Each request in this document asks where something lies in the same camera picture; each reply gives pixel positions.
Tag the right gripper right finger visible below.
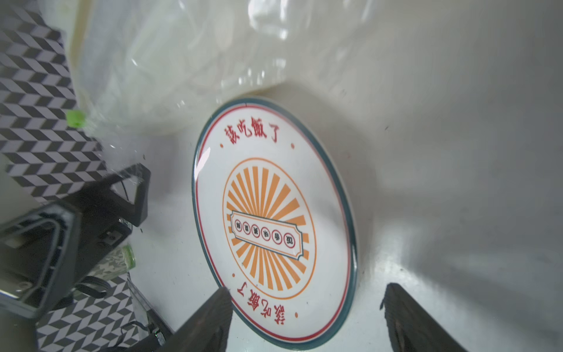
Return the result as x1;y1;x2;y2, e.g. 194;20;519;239
381;282;466;352

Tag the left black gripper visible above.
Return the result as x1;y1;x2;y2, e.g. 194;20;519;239
1;164;151;319

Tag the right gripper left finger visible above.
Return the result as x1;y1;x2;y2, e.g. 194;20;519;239
157;287;233;352

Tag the round patterned ceramic plate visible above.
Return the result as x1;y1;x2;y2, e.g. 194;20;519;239
191;97;358;350

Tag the clear plastic wrap sheet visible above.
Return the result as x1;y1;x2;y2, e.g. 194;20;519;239
38;1;377;139

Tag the green glass cup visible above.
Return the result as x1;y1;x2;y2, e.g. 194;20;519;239
89;244;136;281

